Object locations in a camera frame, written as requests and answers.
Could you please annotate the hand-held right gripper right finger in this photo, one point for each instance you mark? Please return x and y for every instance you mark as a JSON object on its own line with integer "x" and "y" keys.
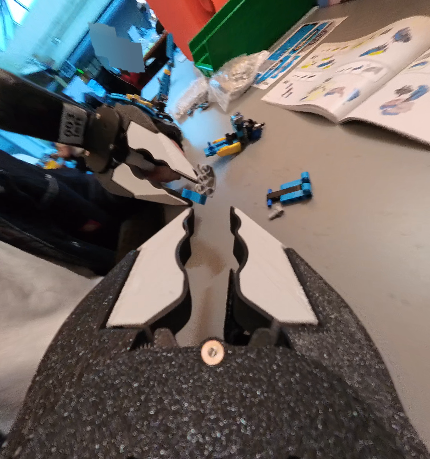
{"x": 276, "y": 283}

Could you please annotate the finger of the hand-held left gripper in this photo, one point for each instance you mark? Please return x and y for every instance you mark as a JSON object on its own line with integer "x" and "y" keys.
{"x": 139, "y": 183}
{"x": 157, "y": 147}

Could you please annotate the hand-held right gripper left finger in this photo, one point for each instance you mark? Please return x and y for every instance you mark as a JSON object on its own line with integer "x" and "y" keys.
{"x": 150, "y": 283}

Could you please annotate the blue angled toy beam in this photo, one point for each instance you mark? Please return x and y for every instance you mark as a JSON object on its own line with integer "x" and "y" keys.
{"x": 195, "y": 196}

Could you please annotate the grey triangular panel piece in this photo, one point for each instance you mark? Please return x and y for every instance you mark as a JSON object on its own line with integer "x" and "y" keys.
{"x": 206, "y": 181}

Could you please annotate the light grey axle pin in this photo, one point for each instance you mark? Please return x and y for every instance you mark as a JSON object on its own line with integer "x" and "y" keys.
{"x": 276, "y": 214}

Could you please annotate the blue beam assembly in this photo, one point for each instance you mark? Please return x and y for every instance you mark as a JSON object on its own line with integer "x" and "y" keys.
{"x": 294, "y": 190}

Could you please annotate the person's left hand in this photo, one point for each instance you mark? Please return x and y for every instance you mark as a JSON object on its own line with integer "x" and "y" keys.
{"x": 164, "y": 174}

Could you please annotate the partly built toy model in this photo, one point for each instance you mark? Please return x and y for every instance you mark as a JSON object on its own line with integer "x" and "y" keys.
{"x": 233, "y": 138}

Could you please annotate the paned window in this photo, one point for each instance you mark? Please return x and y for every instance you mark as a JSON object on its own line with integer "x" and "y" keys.
{"x": 3, "y": 21}

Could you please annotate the clear bag of grey pieces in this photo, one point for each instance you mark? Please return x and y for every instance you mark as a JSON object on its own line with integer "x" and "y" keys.
{"x": 236, "y": 75}

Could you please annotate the orange box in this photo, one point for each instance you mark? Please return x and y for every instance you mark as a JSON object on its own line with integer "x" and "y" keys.
{"x": 179, "y": 21}

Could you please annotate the green plastic crate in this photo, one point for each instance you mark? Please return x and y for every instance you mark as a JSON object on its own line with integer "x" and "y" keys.
{"x": 236, "y": 32}

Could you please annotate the blue sticker sheet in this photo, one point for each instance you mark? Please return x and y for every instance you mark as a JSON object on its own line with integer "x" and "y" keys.
{"x": 294, "y": 46}

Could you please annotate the instruction booklet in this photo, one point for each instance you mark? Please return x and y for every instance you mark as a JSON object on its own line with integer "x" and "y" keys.
{"x": 380, "y": 79}

